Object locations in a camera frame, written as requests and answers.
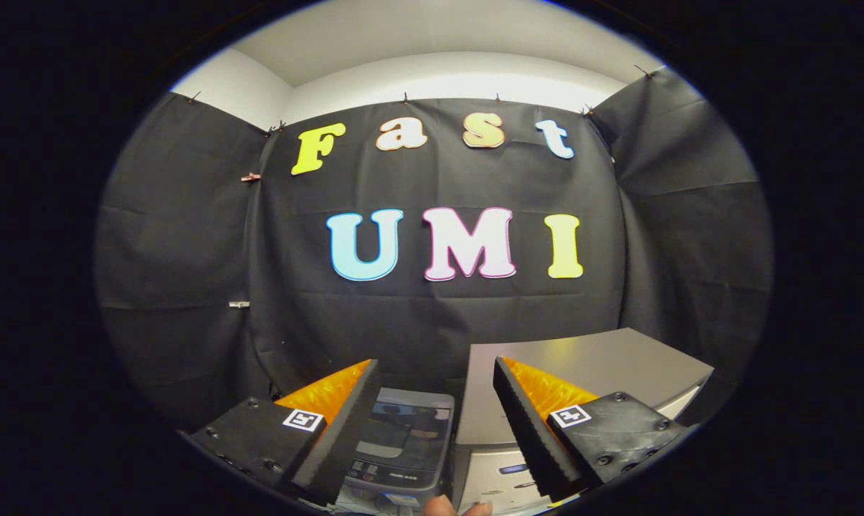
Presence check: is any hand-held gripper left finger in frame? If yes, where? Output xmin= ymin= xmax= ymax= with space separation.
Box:
xmin=188 ymin=360 xmax=381 ymax=506

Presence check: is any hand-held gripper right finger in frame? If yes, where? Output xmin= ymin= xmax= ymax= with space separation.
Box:
xmin=492 ymin=356 xmax=690 ymax=504

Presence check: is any small grey washing machine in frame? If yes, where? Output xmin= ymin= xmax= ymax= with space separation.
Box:
xmin=335 ymin=387 xmax=455 ymax=513

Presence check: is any black backdrop cloth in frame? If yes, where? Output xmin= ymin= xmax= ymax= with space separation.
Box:
xmin=96 ymin=66 xmax=774 ymax=431

